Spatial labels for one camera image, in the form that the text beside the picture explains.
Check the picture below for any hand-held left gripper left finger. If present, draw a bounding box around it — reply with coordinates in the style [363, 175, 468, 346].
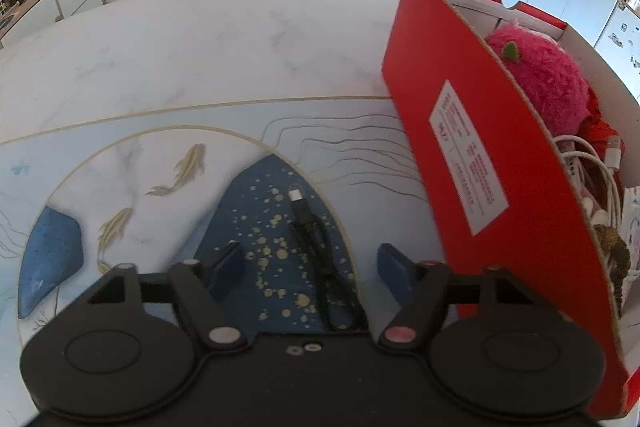
[87, 241, 248, 350]

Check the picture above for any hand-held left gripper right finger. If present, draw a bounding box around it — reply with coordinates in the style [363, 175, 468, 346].
[375, 243, 561, 353]

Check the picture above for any white printed pouch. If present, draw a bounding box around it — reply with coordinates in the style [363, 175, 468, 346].
[620, 187, 640, 283]

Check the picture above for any pink fuzzy plush toy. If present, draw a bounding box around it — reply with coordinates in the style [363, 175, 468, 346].
[485, 21, 591, 138]

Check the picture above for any red cloth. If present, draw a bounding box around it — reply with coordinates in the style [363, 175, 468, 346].
[575, 87, 626, 152]

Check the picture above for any white charging cable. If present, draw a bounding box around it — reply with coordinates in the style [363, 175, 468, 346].
[555, 134, 628, 228]

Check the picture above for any fish printed table mat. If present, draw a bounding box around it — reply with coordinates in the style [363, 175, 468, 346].
[0, 96, 453, 358]

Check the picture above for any black charging cable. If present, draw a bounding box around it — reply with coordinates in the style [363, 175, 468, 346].
[287, 188, 368, 333]

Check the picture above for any brown fuzzy ornament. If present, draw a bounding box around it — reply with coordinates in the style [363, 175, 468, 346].
[595, 224, 632, 318]

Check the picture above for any white cupboard with magnets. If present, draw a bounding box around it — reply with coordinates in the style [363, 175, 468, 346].
[592, 4, 640, 102]

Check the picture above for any red cardboard box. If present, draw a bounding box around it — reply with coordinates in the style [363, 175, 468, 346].
[381, 0, 640, 420]

